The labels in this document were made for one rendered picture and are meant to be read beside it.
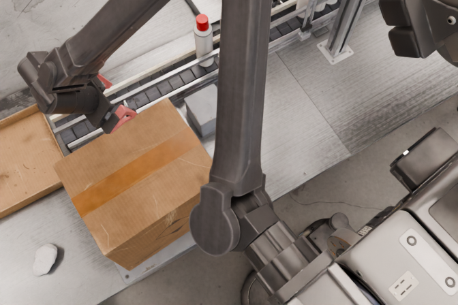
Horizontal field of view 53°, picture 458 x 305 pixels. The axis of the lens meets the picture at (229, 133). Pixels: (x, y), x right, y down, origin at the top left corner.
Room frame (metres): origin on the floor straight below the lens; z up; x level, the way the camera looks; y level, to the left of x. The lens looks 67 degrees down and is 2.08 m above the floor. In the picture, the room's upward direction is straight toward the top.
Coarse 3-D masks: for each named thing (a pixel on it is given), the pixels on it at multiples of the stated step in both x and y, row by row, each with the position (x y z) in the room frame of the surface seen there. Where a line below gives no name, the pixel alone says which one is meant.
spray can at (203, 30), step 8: (200, 16) 0.77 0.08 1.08; (200, 24) 0.74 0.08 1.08; (208, 24) 0.75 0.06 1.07; (200, 32) 0.74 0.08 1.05; (208, 32) 0.74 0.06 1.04; (200, 40) 0.73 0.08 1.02; (208, 40) 0.74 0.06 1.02; (200, 48) 0.74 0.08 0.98; (208, 48) 0.74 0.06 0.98; (200, 56) 0.74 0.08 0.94; (200, 64) 0.74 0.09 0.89; (208, 64) 0.74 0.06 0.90
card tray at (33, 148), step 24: (24, 120) 0.58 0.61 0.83; (0, 144) 0.50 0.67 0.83; (24, 144) 0.50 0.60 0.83; (48, 144) 0.50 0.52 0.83; (0, 168) 0.42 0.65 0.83; (24, 168) 0.42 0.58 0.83; (48, 168) 0.42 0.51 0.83; (0, 192) 0.35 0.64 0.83; (24, 192) 0.35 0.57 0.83; (48, 192) 0.35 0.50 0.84; (0, 216) 0.28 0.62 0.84
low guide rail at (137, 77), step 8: (296, 0) 0.96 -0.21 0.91; (280, 8) 0.93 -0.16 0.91; (216, 40) 0.81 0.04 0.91; (192, 48) 0.78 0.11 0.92; (176, 56) 0.75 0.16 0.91; (184, 56) 0.76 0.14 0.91; (160, 64) 0.72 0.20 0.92; (168, 64) 0.73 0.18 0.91; (144, 72) 0.69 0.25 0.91; (152, 72) 0.70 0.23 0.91; (128, 80) 0.67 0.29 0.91; (136, 80) 0.67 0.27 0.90; (112, 88) 0.64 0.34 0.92; (120, 88) 0.65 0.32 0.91; (56, 120) 0.54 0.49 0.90
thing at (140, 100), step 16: (272, 16) 0.92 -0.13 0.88; (320, 16) 0.93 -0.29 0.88; (272, 32) 0.86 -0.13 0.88; (288, 32) 0.87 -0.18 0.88; (176, 64) 0.74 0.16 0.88; (144, 80) 0.69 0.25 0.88; (176, 80) 0.69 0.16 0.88; (192, 80) 0.69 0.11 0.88; (112, 96) 0.63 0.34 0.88; (144, 96) 0.63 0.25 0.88; (160, 96) 0.63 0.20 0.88; (112, 112) 0.58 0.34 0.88; (80, 128) 0.53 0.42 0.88; (96, 128) 0.53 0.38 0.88
